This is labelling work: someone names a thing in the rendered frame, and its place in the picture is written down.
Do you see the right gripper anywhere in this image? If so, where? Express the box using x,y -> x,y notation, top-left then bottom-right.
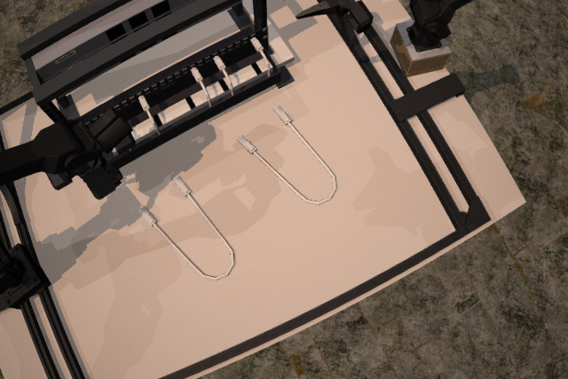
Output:
46,133 -> 136,190

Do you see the grey network cable with plugs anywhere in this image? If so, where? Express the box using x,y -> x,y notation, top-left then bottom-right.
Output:
138,177 -> 234,280
237,106 -> 336,204

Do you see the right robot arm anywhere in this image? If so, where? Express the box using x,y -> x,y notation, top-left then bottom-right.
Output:
0,107 -> 133,296

